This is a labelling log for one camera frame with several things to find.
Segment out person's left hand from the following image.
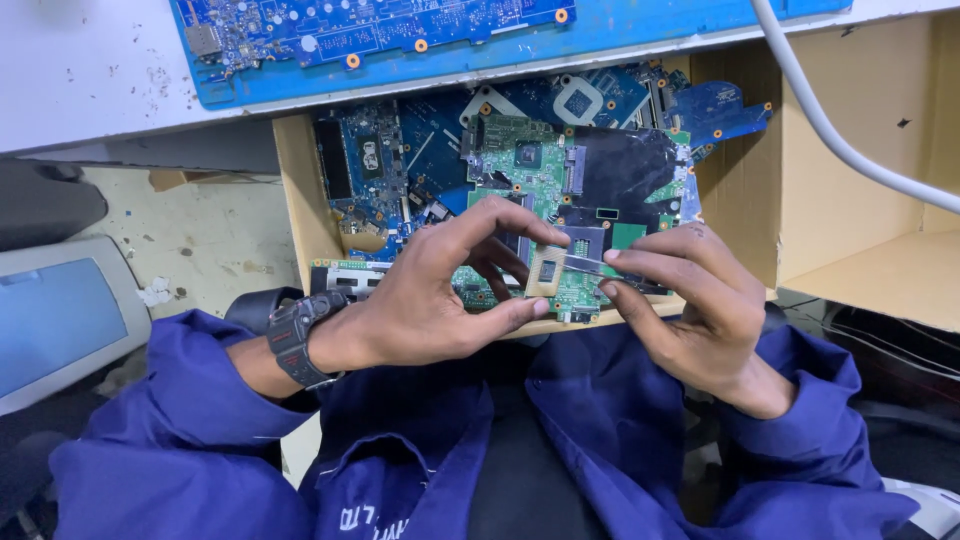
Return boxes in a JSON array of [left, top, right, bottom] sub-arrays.
[[307, 194, 572, 375]]

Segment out person's right hand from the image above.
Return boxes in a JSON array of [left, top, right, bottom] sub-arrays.
[[597, 221, 798, 421]]

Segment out silver metal tweezers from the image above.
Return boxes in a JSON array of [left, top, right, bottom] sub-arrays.
[[558, 252, 612, 274]]

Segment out gold processor chip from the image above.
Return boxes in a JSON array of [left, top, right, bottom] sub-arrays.
[[524, 243, 571, 300]]

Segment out green board with silver slot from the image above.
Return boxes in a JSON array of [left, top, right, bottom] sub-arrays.
[[308, 258, 395, 299]]

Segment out black wrist watch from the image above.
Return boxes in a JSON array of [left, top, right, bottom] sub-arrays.
[[265, 290, 355, 392]]

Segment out blue motherboard with black chips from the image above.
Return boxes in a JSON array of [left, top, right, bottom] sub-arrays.
[[313, 99, 421, 264]]

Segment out black chair armrest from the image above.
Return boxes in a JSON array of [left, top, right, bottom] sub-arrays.
[[223, 286, 307, 336]]

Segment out cardboard box of motherboards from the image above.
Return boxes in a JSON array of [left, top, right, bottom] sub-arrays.
[[270, 54, 786, 340]]

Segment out dark blue plain motherboard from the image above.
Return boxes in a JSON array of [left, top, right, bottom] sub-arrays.
[[396, 91, 485, 220]]

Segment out empty cardboard box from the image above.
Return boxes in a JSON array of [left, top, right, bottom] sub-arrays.
[[774, 6, 960, 335]]

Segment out black shirt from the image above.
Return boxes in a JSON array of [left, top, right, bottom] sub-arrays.
[[465, 352, 612, 540]]

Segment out green motherboard with black film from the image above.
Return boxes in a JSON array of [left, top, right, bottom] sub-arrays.
[[448, 112, 704, 325]]

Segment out small blue circuit board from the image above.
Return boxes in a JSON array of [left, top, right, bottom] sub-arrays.
[[666, 79, 774, 150]]

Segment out blue motherboard with square socket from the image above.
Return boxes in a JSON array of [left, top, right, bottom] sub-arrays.
[[457, 66, 654, 138]]

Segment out blue work jacket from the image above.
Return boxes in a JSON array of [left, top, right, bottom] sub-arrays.
[[48, 307, 922, 540]]

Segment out blue work mat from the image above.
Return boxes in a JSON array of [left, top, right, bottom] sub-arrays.
[[168, 0, 856, 113]]

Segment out white plastic object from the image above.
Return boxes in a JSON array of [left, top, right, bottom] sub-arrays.
[[881, 477, 960, 540]]

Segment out long blue circuit board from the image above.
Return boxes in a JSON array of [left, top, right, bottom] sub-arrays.
[[174, 0, 579, 75]]

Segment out grey device with blue panel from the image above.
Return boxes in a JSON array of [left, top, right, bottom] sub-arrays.
[[0, 235, 153, 418]]

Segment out black rounded object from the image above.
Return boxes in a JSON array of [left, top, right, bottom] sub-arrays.
[[0, 156, 111, 254]]

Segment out thick white cable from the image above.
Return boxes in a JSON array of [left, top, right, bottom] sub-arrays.
[[749, 0, 960, 216]]

